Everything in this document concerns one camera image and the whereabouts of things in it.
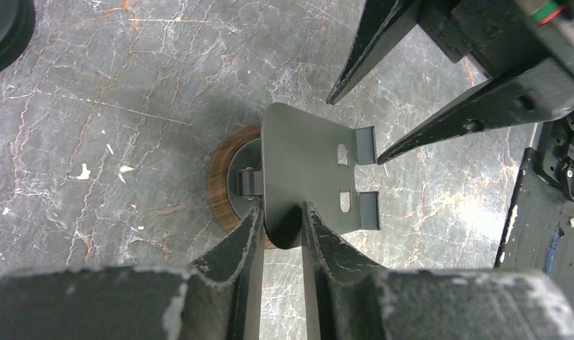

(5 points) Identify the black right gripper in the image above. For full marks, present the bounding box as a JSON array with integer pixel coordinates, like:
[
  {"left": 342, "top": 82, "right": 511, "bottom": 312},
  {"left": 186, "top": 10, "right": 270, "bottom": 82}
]
[{"left": 326, "top": 0, "right": 574, "bottom": 164}]

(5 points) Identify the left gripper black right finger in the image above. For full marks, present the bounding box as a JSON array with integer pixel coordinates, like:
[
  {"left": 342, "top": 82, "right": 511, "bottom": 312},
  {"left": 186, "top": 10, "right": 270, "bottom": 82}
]
[{"left": 301, "top": 202, "right": 574, "bottom": 339}]

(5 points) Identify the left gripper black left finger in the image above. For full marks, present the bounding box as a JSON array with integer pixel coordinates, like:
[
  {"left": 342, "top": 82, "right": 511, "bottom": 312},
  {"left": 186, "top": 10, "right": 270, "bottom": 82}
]
[{"left": 0, "top": 201, "right": 264, "bottom": 339}]

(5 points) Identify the grey stand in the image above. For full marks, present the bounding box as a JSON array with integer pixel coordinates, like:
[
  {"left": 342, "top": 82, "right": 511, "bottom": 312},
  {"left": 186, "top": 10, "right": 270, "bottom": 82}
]
[{"left": 207, "top": 103, "right": 379, "bottom": 249}]

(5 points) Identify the black round base phone stand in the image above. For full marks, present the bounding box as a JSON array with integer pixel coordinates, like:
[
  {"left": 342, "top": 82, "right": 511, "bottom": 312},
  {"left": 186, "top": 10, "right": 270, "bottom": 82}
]
[{"left": 0, "top": 0, "right": 36, "bottom": 72}]

